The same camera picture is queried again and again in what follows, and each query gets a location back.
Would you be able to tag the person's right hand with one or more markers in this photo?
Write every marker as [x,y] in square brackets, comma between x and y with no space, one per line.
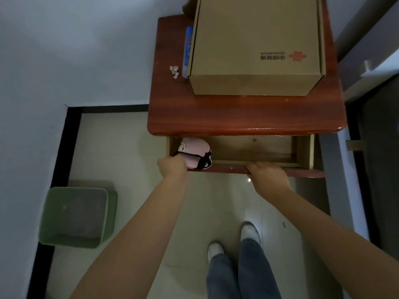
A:
[269,179]

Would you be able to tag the person's left hand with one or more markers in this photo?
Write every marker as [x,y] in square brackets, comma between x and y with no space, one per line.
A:
[172,167]

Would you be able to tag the person's left fingers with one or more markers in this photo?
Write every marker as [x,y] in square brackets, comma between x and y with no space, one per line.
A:
[176,158]

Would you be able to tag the person's right thumb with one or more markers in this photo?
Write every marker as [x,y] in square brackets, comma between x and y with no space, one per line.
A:
[250,171]

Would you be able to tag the wooden nightstand drawer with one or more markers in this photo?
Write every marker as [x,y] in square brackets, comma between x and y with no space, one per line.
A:
[268,154]

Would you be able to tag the person's left forearm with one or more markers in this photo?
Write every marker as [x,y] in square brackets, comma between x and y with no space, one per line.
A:
[137,242]

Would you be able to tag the person's right forearm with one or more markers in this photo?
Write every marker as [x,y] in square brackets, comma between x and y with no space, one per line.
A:
[330,242]

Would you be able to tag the red-brown wooden nightstand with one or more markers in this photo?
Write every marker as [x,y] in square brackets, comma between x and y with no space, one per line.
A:
[243,113]

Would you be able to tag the person's right white shoe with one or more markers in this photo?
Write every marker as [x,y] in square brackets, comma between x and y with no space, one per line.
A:
[250,231]

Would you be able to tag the person's white shoe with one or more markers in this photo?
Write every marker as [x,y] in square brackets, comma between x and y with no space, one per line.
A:
[215,250]
[250,231]

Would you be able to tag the person's left white shoe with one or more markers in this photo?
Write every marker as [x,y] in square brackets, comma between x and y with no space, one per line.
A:
[215,250]

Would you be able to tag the crumpled white wrapper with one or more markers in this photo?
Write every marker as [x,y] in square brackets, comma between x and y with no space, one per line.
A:
[174,70]

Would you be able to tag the person's right jeans leg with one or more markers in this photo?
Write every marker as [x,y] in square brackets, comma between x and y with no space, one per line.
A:
[257,270]

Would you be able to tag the person's jeans leg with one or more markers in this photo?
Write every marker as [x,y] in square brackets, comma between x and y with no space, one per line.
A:
[257,270]
[221,280]

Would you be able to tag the brass door hinge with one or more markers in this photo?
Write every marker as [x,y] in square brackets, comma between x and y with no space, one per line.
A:
[354,145]

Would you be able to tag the blue bottle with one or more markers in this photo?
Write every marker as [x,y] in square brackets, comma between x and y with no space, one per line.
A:
[188,49]

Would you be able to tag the person's left jeans leg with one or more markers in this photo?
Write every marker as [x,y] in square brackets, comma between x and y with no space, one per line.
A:
[221,280]

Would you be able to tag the green waste bin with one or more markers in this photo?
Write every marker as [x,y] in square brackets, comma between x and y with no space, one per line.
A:
[78,216]

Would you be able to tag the dark door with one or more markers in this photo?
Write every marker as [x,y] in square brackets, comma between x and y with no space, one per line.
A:
[378,158]

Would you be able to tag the brown cardboard box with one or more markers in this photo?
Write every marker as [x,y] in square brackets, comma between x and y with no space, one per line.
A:
[255,34]

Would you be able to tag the grey door frame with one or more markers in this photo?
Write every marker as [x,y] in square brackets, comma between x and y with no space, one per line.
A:
[364,37]

